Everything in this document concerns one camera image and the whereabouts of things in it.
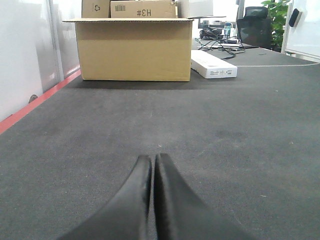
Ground black cables on desk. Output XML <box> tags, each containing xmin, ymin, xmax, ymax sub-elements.
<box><xmin>194</xmin><ymin>36</ymin><xmax>247</xmax><ymax>60</ymax></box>

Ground black office chair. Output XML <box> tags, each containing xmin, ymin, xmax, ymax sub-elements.
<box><xmin>236</xmin><ymin>6</ymin><xmax>272</xmax><ymax>50</ymax></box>

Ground cardboard box marked H3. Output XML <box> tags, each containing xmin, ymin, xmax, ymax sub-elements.
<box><xmin>110</xmin><ymin>0</ymin><xmax>178</xmax><ymax>18</ymax></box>

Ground black whiteboard eraser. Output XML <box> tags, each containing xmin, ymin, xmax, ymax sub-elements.
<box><xmin>288</xmin><ymin>8</ymin><xmax>302</xmax><ymax>28</ymax></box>

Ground long white carton box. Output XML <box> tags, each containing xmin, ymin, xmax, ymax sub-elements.
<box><xmin>191</xmin><ymin>50</ymin><xmax>238</xmax><ymax>79</ymax></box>

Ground green potted plant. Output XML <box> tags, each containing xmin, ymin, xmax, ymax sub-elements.
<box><xmin>261</xmin><ymin>0</ymin><xmax>291</xmax><ymax>52</ymax></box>

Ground large brown cardboard box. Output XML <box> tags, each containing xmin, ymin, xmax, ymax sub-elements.
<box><xmin>69</xmin><ymin>18</ymin><xmax>193</xmax><ymax>82</ymax></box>

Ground cardboard box with recycle symbol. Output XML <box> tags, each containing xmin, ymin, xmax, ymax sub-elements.
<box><xmin>81</xmin><ymin>0</ymin><xmax>111</xmax><ymax>18</ymax></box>

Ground white whiteboard with frame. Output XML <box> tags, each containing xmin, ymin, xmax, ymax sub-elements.
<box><xmin>281</xmin><ymin>0</ymin><xmax>320</xmax><ymax>62</ymax></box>

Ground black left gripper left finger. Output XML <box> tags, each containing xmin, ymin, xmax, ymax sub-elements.
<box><xmin>59</xmin><ymin>155</ymin><xmax>152</xmax><ymax>240</ymax></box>

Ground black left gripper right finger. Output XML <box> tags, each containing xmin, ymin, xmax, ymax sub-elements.
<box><xmin>154</xmin><ymin>153</ymin><xmax>254</xmax><ymax>240</ymax></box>

